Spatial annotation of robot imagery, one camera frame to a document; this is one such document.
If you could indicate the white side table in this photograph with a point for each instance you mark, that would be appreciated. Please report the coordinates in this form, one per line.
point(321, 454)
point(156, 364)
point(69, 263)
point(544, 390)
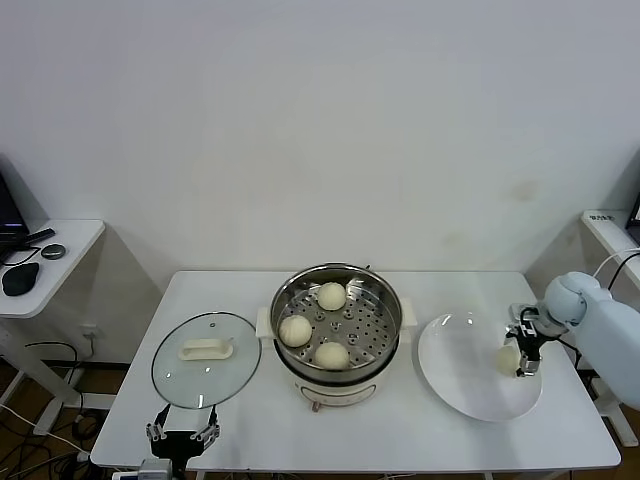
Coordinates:
point(70, 270)

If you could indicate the steel steamer pot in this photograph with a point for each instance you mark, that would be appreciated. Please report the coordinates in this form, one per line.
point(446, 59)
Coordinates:
point(340, 392)

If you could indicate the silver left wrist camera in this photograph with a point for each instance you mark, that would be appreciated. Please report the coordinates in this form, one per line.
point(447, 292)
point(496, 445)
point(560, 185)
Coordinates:
point(155, 471)

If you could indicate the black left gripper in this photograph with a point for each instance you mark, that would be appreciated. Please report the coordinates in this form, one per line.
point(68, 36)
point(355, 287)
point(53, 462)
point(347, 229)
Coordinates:
point(177, 445)

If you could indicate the white steamed baozi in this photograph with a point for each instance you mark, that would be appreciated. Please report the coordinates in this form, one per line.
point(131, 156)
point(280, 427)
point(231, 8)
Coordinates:
point(294, 331)
point(331, 296)
point(331, 356)
point(506, 361)

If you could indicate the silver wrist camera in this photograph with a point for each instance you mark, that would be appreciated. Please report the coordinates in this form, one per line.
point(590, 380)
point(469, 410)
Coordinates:
point(522, 312)
point(155, 471)

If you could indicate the white wall socket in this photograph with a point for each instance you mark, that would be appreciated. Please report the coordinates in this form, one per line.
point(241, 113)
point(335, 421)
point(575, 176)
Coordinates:
point(89, 332)

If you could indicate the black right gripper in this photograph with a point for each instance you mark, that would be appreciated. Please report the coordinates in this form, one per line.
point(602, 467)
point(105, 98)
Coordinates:
point(529, 340)

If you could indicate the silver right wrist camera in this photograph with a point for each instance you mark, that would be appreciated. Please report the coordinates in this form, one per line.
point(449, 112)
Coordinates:
point(522, 312)

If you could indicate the black laptop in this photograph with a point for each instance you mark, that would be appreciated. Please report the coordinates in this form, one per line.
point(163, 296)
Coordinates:
point(7, 210)

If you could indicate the white desk with label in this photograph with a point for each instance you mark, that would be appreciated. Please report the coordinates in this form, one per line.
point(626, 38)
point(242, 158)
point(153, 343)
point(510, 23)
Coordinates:
point(607, 235)

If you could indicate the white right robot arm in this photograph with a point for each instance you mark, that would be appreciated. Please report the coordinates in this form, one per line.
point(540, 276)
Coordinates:
point(610, 330)

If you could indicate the black bar remote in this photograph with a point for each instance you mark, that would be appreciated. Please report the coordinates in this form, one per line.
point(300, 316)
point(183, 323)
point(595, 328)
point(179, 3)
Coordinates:
point(40, 236)

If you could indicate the round black puck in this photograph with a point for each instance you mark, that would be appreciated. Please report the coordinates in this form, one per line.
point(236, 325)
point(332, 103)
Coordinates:
point(53, 251)

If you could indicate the steel steamer basket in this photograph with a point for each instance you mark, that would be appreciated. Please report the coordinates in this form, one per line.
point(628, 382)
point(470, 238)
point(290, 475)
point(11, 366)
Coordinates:
point(370, 330)

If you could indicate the black computer mouse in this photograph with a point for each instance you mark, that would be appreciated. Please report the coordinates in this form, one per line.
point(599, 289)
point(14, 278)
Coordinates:
point(20, 280)

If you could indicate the dark monitor on desk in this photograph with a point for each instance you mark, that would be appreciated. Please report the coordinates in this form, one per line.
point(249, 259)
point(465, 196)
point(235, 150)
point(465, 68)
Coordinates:
point(635, 220)

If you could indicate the white round plate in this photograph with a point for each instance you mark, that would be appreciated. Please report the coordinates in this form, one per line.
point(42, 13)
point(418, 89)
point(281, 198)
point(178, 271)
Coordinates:
point(450, 380)

